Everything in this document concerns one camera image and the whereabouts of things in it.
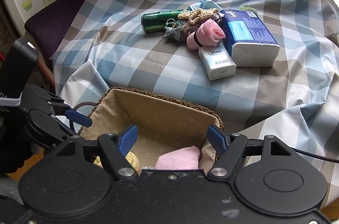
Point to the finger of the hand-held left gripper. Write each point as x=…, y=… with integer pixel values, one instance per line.
x=50, y=131
x=79, y=118

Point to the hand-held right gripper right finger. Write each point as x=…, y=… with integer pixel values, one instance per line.
x=215, y=140

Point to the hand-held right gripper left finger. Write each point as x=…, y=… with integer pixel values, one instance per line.
x=128, y=139

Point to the yellow knitted cloth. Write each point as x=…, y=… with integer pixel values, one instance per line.
x=132, y=160

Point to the woven basket with beige lining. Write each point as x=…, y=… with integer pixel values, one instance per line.
x=159, y=118

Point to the pink cloth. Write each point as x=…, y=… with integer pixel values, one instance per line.
x=177, y=159
x=205, y=34

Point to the blue patterned cloth bundle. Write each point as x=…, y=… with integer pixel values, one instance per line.
x=176, y=30

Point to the beige crocheted cloth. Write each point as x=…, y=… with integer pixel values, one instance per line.
x=197, y=15

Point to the small white tissue pack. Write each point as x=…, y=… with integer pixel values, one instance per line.
x=217, y=61

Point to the blue brown checked tablecloth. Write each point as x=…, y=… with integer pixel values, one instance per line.
x=169, y=59

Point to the large blue tissue pack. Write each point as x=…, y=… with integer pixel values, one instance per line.
x=249, y=36

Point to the green drink can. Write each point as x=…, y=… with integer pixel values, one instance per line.
x=159, y=21

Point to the green fluffy scrubber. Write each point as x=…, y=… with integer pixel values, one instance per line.
x=249, y=9

